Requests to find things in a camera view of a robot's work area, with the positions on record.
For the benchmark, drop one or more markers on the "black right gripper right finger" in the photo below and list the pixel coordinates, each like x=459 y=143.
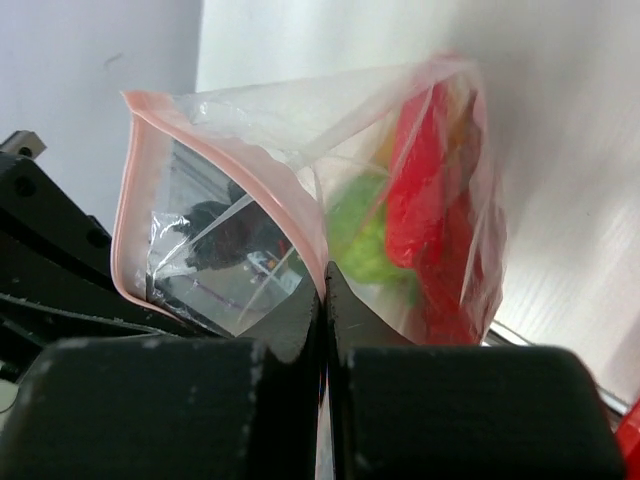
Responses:
x=404 y=411

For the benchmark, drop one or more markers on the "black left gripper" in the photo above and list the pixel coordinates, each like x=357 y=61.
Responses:
x=55 y=274

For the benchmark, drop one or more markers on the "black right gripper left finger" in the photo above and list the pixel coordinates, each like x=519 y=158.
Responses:
x=154 y=407

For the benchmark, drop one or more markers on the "green bumpy custard apple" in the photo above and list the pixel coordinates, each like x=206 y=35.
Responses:
x=356 y=227

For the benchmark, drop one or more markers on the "clear zip top bag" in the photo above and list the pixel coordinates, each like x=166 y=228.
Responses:
x=225 y=194

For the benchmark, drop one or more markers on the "red plastic tray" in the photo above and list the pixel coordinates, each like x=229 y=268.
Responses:
x=628 y=436

